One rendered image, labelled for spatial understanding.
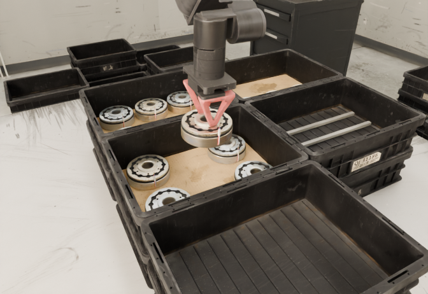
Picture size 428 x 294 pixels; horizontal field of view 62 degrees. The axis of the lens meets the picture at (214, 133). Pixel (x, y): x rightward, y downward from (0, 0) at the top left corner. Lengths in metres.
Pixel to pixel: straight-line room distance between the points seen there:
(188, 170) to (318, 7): 1.77
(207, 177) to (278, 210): 0.19
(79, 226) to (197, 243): 0.37
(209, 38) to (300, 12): 1.80
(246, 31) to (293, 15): 1.72
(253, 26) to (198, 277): 0.46
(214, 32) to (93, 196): 0.65
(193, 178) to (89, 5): 3.25
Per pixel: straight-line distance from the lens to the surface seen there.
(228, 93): 0.65
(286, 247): 0.75
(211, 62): 0.62
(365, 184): 1.06
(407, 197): 1.16
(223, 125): 0.70
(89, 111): 1.02
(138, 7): 4.11
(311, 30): 2.49
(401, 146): 1.10
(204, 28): 0.61
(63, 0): 3.93
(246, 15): 0.64
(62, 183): 1.16
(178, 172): 0.91
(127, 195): 0.71
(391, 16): 4.44
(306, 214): 0.82
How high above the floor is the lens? 1.40
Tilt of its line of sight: 33 degrees down
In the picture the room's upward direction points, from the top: straight up
